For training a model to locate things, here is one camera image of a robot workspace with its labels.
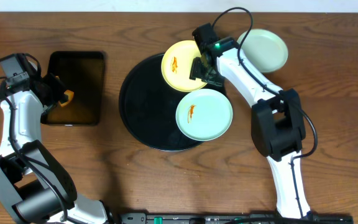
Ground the light green plate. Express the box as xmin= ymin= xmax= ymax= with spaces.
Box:
xmin=241 ymin=29 xmax=288 ymax=73
xmin=175 ymin=88 xmax=233 ymax=141

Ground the yellow plate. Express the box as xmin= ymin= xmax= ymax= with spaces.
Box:
xmin=161 ymin=40 xmax=206 ymax=92

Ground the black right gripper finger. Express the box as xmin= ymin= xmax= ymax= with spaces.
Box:
xmin=202 ymin=74 xmax=224 ymax=86
xmin=190 ymin=57 xmax=203 ymax=80

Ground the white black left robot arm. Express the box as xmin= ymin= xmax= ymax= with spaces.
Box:
xmin=0 ymin=73 xmax=112 ymax=223

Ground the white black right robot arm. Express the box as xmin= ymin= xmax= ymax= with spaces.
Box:
xmin=190 ymin=34 xmax=311 ymax=219

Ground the black round tray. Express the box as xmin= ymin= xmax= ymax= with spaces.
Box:
xmin=119 ymin=54 xmax=227 ymax=151

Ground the black rectangular water tray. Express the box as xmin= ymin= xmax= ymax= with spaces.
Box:
xmin=41 ymin=51 xmax=106 ymax=126

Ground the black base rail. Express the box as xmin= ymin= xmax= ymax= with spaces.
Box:
xmin=119 ymin=213 xmax=354 ymax=224

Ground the orange sponge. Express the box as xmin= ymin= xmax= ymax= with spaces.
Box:
xmin=55 ymin=76 xmax=75 ymax=107

